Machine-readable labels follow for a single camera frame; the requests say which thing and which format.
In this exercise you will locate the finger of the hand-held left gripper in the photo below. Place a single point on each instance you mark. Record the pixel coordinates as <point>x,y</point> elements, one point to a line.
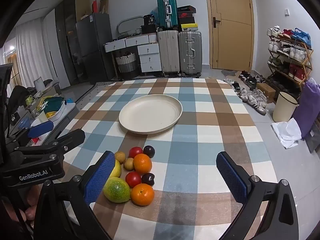
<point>41,128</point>
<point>67,137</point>

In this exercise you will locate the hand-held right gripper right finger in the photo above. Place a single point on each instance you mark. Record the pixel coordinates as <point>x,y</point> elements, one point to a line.
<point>231,177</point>

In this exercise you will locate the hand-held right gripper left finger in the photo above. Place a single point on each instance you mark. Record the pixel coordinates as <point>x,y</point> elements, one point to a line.
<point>100,177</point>

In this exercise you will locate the yellow-green mango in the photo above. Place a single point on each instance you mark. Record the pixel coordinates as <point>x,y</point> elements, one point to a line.
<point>117,171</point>

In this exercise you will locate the green mango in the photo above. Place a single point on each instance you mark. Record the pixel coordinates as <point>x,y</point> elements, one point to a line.
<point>117,190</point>

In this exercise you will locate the small brown fruit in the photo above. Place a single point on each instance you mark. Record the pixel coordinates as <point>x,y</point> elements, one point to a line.
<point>120,157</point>
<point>128,163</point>

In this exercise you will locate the red tomato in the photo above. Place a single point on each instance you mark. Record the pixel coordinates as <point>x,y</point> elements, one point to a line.
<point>133,179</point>
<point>135,152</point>

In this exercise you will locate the orange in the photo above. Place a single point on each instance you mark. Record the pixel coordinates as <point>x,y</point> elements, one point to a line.
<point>142,195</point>
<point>142,163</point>

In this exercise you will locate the dark purple plum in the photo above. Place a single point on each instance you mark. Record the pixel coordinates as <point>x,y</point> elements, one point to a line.
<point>149,151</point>
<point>148,179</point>

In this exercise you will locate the cream round plate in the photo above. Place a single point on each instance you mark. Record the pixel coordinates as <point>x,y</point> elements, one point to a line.
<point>150,112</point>

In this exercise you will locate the person's left hand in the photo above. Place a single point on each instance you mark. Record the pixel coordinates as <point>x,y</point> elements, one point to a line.
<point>31,212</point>

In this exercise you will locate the green and white basket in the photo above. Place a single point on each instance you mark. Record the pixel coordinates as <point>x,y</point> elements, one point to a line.
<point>53,106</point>

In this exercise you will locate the white low table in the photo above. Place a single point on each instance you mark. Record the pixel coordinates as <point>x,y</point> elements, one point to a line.
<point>70,108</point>

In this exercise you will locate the black clothing pile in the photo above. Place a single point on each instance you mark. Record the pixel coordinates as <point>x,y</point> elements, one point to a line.
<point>18,97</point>

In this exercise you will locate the white plastic bag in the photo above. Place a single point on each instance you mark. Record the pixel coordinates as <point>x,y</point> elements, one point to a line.
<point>287,132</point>

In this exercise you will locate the white curtain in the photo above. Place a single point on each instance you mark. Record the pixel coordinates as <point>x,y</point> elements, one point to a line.
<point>30,57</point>

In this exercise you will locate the row of sneakers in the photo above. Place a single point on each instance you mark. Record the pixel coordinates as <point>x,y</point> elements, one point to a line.
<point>250,95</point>

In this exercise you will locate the cream trash bin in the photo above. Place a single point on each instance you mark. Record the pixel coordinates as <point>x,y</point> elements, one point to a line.
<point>283,110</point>

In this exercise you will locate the grey bag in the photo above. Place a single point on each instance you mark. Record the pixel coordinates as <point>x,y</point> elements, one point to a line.
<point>313,140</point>

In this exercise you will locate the brown cardboard box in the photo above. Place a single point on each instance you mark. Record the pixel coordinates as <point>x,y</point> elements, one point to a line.
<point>266,92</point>

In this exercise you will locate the woven laundry basket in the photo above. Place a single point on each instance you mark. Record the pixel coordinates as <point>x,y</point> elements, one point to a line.
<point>126,63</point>

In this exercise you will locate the grey refrigerator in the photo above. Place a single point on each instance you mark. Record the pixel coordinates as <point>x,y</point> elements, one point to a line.
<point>96,47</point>

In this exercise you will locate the dark glass cabinet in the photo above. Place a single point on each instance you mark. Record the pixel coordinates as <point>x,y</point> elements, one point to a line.
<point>67,35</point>

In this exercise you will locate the purple bag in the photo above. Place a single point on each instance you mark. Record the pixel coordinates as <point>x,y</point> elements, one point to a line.
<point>308,107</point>

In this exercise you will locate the grey floor rag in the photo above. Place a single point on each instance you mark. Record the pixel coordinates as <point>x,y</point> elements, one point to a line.
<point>228,73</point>

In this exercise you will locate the white drawer chest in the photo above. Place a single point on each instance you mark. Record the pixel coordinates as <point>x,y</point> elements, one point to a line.
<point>149,58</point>

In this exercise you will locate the white vanity desk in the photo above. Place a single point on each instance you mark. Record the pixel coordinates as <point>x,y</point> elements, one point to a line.
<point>132,41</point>

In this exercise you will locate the oval mirror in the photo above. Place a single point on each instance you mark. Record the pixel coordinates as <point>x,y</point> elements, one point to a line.
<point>130,23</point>

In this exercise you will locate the large cardboard carton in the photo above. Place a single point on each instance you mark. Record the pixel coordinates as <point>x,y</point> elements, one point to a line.
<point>82,5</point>

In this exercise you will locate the silver suitcase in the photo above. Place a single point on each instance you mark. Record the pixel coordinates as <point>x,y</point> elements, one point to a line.
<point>190,52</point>

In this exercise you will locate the wooden shoe rack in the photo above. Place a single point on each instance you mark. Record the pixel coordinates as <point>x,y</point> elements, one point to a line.
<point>291,60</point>

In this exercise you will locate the beige suitcase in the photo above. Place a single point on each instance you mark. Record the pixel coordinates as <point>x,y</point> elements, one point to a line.
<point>168,52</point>

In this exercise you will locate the red paper bag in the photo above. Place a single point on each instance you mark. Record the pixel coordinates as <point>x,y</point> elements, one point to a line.
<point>95,7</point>

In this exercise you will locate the yellow wooden door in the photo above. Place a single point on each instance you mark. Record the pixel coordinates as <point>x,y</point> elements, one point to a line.
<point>230,42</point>

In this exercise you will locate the black storage crate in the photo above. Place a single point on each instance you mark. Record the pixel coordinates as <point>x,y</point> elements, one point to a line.
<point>148,29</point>

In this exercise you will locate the flat cardboard box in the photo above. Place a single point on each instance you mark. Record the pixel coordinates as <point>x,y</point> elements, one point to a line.
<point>104,5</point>

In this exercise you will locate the black printed bag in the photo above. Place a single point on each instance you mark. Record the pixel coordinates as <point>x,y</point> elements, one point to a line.
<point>149,20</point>

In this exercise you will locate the yellow and black shoe box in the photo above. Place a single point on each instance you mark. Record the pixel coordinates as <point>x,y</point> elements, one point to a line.
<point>189,27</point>

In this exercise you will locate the teal suitcase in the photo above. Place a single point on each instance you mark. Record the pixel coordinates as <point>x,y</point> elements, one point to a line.
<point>166,10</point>

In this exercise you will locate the plain black shoe box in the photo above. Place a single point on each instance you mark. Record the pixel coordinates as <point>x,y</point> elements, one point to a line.
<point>186,20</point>

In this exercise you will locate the black shoe box red logo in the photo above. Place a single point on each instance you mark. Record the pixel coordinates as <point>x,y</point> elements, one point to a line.
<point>185,14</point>

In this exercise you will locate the black shoe box orange stripe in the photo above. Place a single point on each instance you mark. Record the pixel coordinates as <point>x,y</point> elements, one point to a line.
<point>187,8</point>

